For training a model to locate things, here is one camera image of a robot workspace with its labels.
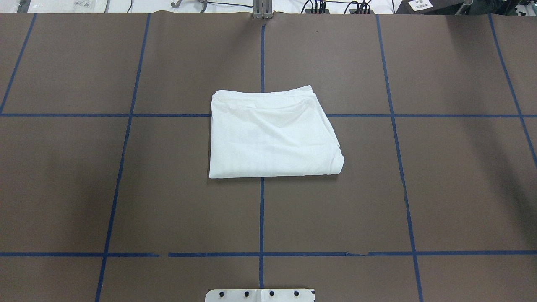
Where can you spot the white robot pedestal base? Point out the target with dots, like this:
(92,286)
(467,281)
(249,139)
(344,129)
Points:
(261,295)

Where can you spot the aluminium frame post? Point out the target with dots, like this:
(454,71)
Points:
(262,9)

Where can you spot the black box with label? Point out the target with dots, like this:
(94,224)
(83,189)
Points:
(428,7)

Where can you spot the white long-sleeve printed shirt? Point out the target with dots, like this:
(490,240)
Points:
(275,134)

